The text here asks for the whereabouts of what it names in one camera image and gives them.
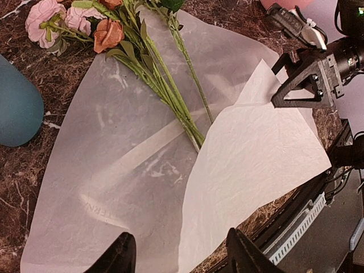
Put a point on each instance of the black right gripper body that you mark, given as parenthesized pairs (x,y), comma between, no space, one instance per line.
(348,51)

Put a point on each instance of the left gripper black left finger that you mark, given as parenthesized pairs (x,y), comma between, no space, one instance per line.
(120,256)

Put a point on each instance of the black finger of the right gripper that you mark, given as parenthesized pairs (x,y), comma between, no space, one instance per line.
(311,82)

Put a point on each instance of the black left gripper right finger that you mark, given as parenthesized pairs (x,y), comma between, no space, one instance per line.
(243,256)

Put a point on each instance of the cream printed ribbon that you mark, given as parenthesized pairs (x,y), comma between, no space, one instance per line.
(134,170)

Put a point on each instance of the white translucent wrapping paper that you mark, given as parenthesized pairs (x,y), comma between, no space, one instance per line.
(253,155)

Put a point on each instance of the white paper bouquet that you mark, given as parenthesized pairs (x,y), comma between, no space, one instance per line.
(116,29)

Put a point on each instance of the pink tall vase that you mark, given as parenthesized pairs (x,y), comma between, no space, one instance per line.
(288,4)

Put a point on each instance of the teal cylindrical vase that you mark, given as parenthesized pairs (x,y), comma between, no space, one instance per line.
(22,107)

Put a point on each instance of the black front table rail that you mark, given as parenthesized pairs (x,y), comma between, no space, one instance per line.
(269,221)

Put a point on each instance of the white slotted cable duct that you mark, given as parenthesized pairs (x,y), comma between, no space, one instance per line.
(291,234)

